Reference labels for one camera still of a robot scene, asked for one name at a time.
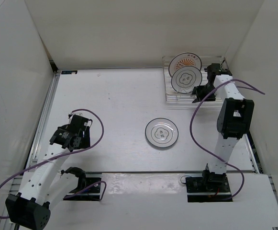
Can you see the blue label sticker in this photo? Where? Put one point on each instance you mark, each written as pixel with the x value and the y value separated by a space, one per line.
pixel 69 72

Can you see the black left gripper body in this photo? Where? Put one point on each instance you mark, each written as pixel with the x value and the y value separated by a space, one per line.
pixel 79 144

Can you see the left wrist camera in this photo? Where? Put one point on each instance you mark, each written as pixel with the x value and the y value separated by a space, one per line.
pixel 71 114

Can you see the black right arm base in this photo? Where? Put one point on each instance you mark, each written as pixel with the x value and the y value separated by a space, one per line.
pixel 197 192

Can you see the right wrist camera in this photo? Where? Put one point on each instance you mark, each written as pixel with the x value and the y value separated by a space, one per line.
pixel 213 70

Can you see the aluminium table rail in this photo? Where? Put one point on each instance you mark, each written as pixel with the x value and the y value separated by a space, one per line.
pixel 35 148

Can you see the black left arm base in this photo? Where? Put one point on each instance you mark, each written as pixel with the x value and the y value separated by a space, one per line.
pixel 91 194

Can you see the wire dish rack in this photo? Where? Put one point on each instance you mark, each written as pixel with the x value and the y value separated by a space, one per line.
pixel 185 100

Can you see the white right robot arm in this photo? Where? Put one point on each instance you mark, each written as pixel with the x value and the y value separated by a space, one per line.
pixel 233 122

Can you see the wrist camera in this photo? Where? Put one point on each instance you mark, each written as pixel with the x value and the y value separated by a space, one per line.
pixel 213 70
pixel 71 114

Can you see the glass plate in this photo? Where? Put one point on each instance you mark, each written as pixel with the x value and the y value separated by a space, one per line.
pixel 185 79
pixel 161 133

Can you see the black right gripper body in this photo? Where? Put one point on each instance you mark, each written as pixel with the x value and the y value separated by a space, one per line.
pixel 202 91

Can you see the orange sunburst plate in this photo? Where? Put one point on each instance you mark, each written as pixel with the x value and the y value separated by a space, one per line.
pixel 184 59

